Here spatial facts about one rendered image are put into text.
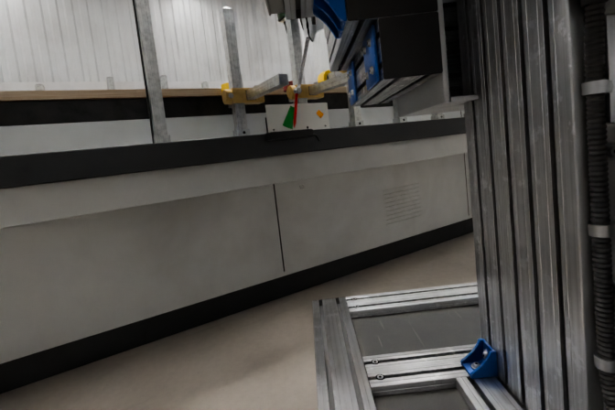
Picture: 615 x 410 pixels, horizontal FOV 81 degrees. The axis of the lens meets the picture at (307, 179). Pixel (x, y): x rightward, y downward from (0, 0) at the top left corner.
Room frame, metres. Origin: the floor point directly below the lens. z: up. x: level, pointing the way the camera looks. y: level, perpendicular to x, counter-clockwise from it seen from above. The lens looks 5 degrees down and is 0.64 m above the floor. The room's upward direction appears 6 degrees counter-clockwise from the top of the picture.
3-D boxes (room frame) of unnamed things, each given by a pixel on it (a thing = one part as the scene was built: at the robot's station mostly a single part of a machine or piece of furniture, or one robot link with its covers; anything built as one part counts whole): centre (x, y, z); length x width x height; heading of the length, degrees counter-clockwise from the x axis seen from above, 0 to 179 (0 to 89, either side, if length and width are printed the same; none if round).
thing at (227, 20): (1.25, 0.21, 0.89); 0.03 x 0.03 x 0.48; 30
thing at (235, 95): (1.26, 0.19, 0.84); 0.13 x 0.06 x 0.05; 120
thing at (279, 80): (1.23, 0.14, 0.83); 0.43 x 0.03 x 0.04; 30
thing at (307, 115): (1.34, 0.00, 0.75); 0.26 x 0.01 x 0.10; 120
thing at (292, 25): (1.38, -0.01, 0.93); 0.03 x 0.03 x 0.48; 30
